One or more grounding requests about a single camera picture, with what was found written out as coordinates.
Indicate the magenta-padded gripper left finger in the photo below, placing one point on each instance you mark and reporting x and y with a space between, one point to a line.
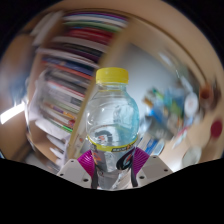
73 171

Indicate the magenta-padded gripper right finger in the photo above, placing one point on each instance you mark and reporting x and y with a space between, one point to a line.
155 168

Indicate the clear yellow-capped drink bottle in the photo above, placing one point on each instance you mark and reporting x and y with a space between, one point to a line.
112 113

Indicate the brown jar with white lid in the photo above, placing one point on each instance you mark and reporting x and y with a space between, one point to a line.
191 104

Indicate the under-shelf light strip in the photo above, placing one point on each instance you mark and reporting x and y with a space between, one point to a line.
11 113

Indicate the brown mug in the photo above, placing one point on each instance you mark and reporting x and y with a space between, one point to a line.
206 91

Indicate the wooden shelf unit with books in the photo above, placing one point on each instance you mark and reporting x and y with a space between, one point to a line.
66 66

